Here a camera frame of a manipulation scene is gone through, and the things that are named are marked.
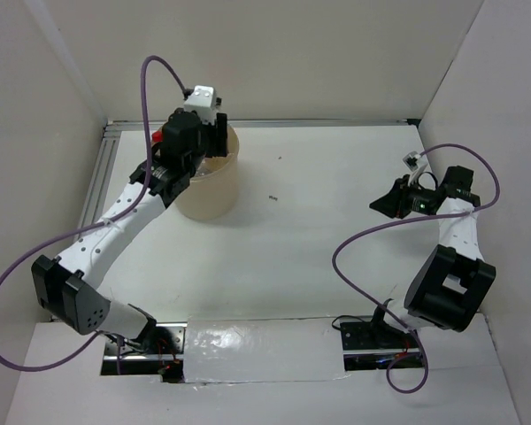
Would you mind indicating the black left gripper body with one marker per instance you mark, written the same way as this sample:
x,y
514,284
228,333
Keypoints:
x,y
196,158

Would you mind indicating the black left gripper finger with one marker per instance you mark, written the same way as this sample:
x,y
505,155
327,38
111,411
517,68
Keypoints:
x,y
221,135
209,134

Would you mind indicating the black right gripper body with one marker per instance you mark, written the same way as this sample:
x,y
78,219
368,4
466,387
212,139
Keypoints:
x,y
420,199

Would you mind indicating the large red-label water bottle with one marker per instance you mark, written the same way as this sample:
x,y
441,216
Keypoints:
x,y
157,137

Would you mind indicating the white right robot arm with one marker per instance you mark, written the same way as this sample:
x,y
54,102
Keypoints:
x,y
451,285

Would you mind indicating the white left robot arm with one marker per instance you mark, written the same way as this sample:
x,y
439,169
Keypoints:
x,y
67,286

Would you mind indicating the beige round plastic bin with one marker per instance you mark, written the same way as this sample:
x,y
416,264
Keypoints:
x,y
214,190

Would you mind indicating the white taped cover sheet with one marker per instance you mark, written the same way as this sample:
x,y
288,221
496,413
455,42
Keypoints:
x,y
262,351

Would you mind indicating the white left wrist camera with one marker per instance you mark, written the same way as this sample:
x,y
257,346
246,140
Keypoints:
x,y
204,102

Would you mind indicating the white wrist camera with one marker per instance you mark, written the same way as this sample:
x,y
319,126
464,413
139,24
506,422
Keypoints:
x,y
417,164
204,102

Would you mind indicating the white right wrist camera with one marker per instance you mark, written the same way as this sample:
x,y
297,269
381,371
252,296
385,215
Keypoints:
x,y
417,164

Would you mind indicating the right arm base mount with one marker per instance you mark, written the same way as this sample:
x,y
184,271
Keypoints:
x,y
369,343

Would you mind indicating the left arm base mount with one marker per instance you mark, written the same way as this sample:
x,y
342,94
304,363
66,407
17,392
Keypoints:
x,y
160,355

